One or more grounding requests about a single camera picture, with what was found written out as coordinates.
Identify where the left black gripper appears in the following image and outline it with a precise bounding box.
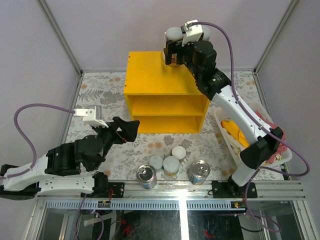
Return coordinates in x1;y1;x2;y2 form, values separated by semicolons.
93;117;142;172

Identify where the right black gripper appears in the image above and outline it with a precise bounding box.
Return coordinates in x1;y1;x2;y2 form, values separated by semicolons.
163;39;202;80

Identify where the tall can with plastic lid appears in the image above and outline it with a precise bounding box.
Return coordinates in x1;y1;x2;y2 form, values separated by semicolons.
199;25;211;42

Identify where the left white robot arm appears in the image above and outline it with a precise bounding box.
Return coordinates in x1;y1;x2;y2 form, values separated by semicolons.
0;116;140;201

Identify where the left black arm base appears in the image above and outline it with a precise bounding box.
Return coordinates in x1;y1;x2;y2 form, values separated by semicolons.
91;172;125;198

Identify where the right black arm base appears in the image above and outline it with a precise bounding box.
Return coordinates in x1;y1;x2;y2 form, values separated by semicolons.
211;176;258;199

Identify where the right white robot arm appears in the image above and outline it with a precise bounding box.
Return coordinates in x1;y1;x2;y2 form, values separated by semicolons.
163;40;284;198

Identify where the lidded can grey lid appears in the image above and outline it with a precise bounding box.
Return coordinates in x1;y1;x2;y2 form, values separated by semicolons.
148;154;164;172

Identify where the left silver pull-tab can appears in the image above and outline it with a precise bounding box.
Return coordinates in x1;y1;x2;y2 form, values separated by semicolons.
136;164;157;189

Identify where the silver pull-tab can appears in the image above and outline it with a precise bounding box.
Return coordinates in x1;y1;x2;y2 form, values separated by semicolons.
187;160;211;185
136;164;157;189

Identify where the yellow wooden shelf cabinet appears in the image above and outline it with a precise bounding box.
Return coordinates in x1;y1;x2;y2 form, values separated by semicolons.
123;51;209;134

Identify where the lidded can white lid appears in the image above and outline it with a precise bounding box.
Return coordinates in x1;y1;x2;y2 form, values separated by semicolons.
171;146;187;163

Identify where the lidded can yellow label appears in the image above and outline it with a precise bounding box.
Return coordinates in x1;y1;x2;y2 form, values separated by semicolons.
163;156;180;177

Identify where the right silver pull-tab can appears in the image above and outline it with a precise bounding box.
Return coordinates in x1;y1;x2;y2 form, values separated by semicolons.
187;160;211;185

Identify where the yellow cloth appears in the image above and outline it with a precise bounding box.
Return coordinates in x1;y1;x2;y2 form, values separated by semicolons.
221;120;250;148

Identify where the white plastic basket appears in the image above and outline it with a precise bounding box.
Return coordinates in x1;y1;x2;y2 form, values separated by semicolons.
213;101;292;168

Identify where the patterned white cloth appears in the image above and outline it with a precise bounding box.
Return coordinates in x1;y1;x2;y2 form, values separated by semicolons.
223;128;245;158

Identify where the pink cloth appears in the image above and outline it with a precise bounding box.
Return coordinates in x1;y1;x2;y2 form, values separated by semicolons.
254;110;287;166

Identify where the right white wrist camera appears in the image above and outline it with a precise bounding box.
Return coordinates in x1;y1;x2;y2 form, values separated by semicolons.
181;19;203;47

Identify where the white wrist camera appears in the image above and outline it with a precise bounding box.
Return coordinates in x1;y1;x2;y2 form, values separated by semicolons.
181;19;203;47
73;105;109;128

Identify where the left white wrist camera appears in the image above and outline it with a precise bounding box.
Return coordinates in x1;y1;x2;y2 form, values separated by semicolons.
73;105;109;128

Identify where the aluminium front rail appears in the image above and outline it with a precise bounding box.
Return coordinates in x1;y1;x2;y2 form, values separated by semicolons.
37;179;306;201

